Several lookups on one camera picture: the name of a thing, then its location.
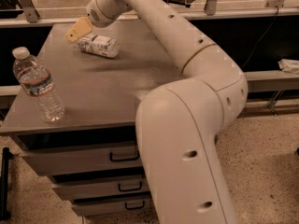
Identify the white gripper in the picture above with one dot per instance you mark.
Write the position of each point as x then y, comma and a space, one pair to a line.
95, 16

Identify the blue labelled plastic bottle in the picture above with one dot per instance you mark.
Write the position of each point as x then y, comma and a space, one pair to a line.
99, 45

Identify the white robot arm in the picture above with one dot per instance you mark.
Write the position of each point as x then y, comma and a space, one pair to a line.
176, 124

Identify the clear water bottle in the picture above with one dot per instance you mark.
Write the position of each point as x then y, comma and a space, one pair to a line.
36, 81

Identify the grey drawer cabinet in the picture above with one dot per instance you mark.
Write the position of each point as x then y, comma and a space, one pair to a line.
100, 96

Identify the top grey drawer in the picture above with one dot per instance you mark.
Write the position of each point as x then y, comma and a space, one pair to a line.
83, 159

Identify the grey drawer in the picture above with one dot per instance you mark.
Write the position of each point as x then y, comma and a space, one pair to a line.
83, 159
101, 187
129, 203

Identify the middle grey drawer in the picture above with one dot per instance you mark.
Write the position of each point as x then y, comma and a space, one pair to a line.
101, 187

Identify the bottom grey drawer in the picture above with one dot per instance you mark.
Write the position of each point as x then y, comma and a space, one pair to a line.
129, 203

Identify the white packet on ledge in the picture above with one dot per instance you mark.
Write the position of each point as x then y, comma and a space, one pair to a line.
291, 66

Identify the black post at left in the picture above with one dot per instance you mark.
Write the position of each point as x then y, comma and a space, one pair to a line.
6, 156

